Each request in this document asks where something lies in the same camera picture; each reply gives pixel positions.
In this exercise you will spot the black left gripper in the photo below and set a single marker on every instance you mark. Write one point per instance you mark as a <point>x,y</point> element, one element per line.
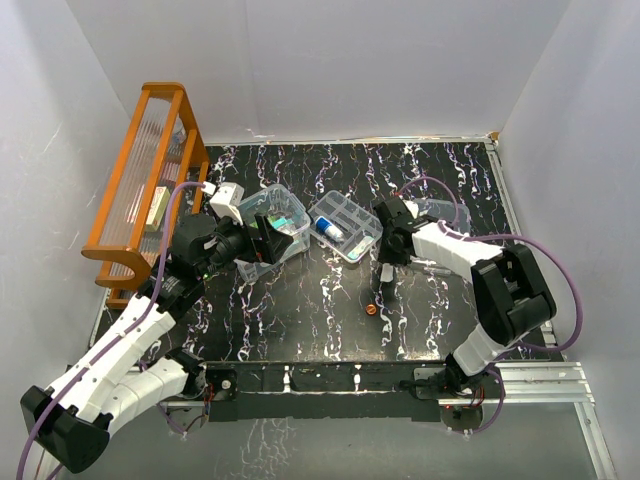
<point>265,243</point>

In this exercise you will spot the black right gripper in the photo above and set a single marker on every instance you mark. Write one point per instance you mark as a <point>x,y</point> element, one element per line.
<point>386,256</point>

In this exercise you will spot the teal bandage packet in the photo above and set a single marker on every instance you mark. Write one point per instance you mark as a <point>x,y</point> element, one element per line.
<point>285,225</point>

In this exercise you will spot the white paper leaflet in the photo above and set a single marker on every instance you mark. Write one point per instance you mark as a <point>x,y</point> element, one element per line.
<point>387,273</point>

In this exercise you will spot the clear medicine kit box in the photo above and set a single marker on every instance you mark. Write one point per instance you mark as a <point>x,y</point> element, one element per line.
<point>286,214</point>

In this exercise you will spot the clear divided organizer tray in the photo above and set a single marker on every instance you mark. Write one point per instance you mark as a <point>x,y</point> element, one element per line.
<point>361,228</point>

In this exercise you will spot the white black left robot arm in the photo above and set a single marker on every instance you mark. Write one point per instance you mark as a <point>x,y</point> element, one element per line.
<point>74,417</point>

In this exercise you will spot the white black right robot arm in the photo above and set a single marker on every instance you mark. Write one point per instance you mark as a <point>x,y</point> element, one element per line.
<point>511,295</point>

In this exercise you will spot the clear box lid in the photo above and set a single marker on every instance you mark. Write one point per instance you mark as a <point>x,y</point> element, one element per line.
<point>458,217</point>

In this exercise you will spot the cream box on rack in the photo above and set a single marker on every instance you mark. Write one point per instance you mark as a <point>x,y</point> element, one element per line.
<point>157,209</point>

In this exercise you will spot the orange wooden rack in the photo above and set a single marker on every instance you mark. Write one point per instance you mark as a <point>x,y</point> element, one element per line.
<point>162,147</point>

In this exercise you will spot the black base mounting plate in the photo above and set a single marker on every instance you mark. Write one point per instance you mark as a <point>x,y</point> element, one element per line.
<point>235,391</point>

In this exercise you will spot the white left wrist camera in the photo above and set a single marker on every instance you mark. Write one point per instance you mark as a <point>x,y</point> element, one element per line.
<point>226,200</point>

